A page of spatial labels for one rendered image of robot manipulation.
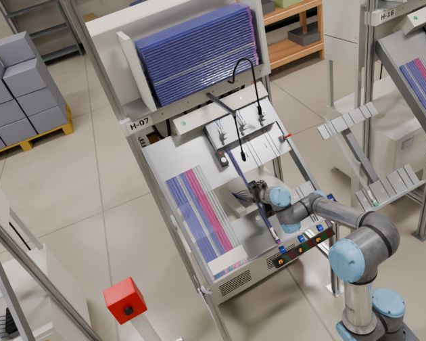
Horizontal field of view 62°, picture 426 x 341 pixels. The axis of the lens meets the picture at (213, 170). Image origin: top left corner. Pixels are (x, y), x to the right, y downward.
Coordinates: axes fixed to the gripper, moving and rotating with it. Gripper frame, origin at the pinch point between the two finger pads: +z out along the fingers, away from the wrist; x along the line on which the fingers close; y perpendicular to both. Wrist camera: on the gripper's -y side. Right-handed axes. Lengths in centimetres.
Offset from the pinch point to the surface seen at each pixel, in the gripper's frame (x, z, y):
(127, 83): 31, 8, 73
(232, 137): -3.3, 2.4, 29.5
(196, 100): 5, 2, 52
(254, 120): -17.5, 3.1, 32.3
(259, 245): 8.4, -4.7, -21.5
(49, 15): 49, 664, 407
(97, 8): -51, 662, 387
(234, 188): -6, 50, -2
